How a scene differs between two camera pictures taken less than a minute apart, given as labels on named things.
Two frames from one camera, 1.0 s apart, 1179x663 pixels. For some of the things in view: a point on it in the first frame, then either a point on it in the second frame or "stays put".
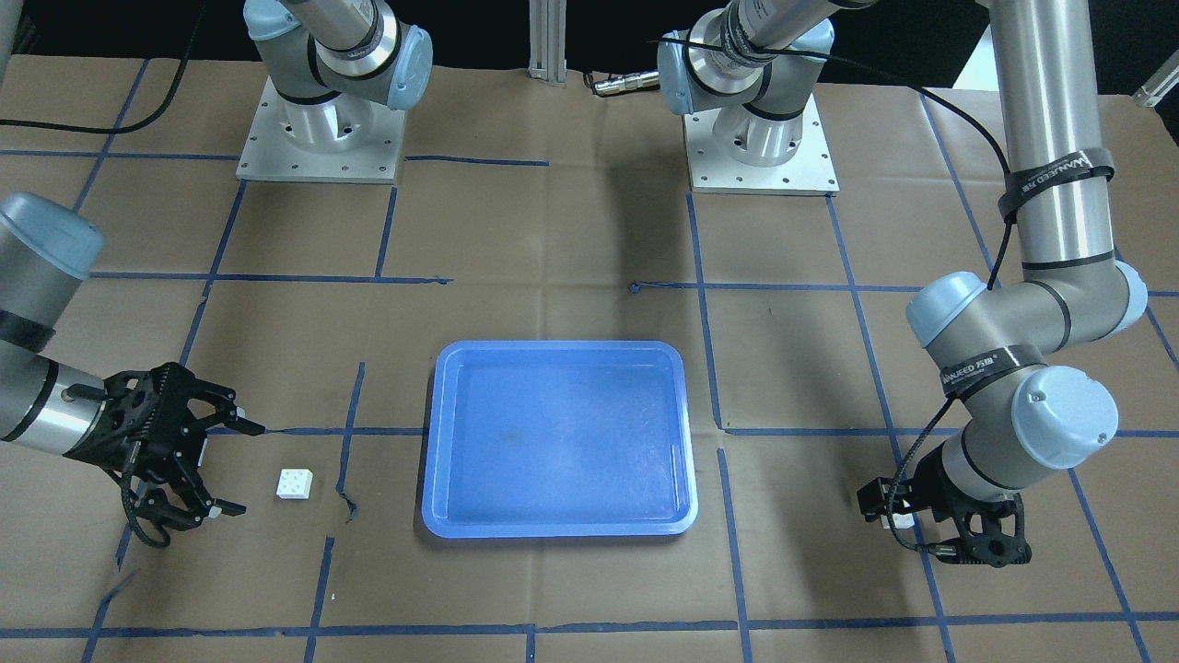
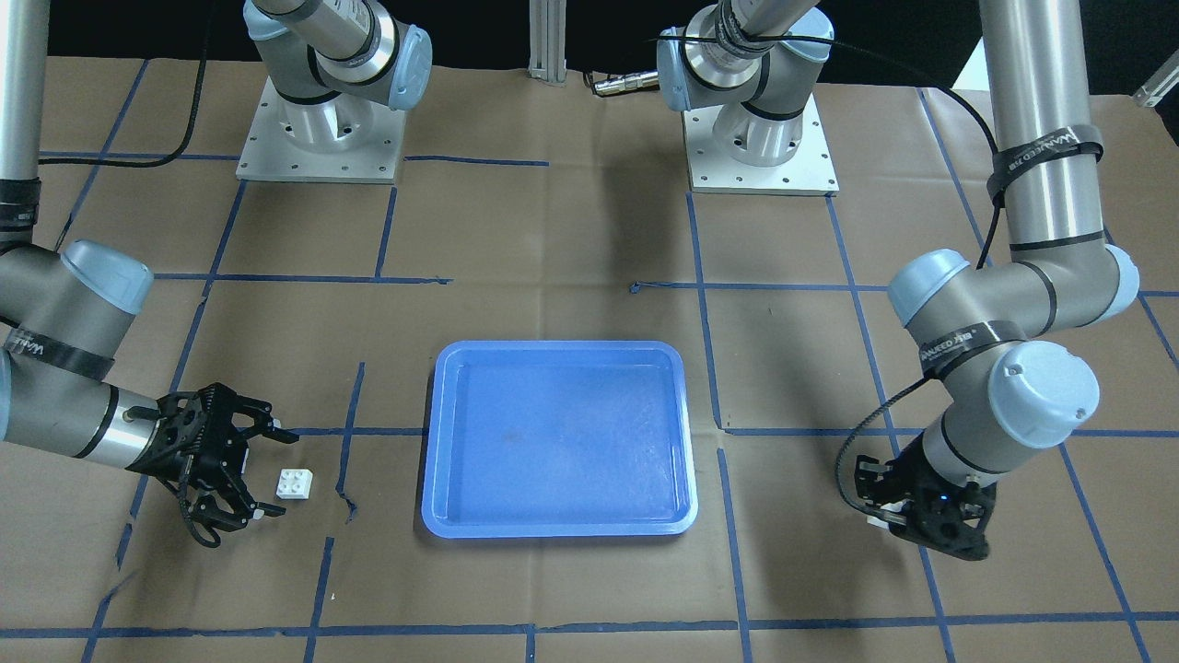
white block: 294,483 stays put
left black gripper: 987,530 to 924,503
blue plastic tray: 559,438 stays put
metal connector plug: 628,84 stays put
